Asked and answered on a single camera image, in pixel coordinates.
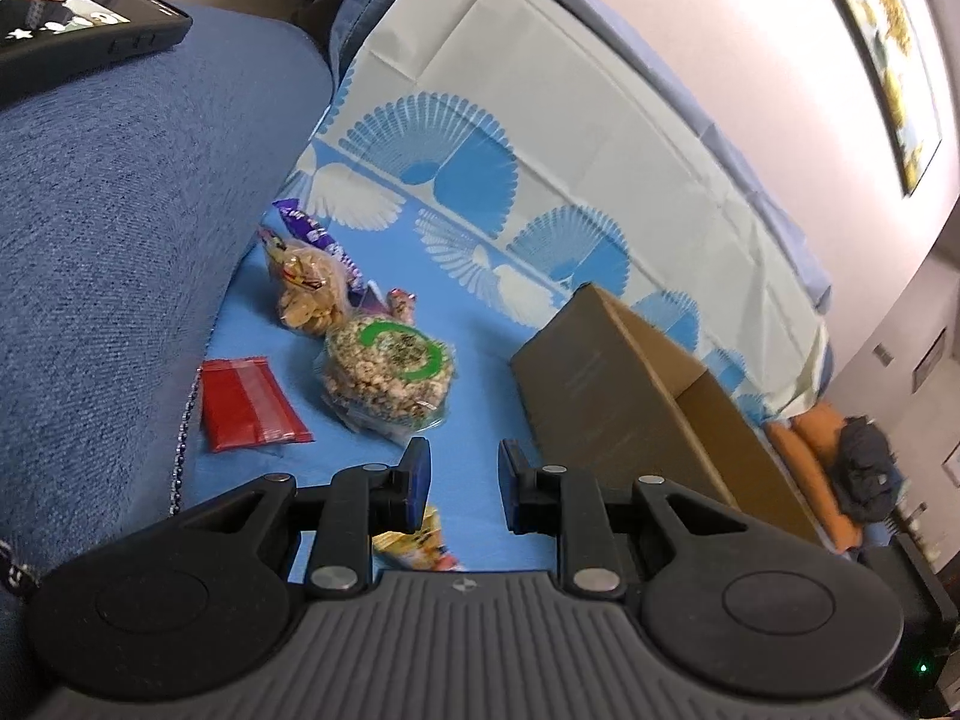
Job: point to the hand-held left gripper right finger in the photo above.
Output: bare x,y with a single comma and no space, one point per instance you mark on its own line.
511,469

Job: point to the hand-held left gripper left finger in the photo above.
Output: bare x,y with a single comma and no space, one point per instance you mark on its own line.
420,469

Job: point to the round puffed snack bag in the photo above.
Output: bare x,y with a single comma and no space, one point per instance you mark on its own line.
382,375

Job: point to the brown cardboard box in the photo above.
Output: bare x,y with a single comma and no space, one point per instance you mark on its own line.
600,382

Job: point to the clear bag of biscuits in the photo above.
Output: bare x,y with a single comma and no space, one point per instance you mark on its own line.
307,300

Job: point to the yellow snack packet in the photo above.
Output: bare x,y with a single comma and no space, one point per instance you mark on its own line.
412,547

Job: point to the purple candy bar wrapper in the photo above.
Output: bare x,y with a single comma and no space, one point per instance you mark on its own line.
300,221

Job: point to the orange cushion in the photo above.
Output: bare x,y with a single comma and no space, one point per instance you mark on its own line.
814,435

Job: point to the dark cloth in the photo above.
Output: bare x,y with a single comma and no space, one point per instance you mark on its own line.
870,465

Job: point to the blue fabric sofa cushion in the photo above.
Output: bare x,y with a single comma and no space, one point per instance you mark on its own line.
112,240

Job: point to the black device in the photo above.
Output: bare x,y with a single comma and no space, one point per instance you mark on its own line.
922,615

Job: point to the black smartphone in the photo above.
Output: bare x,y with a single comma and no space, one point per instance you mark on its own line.
75,22

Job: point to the wall switch plate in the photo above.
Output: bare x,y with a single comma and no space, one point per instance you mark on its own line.
883,352

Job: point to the small wall frame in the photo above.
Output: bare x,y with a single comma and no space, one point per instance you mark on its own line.
928,360

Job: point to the framed wall picture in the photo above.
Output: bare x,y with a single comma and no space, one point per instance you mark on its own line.
892,52

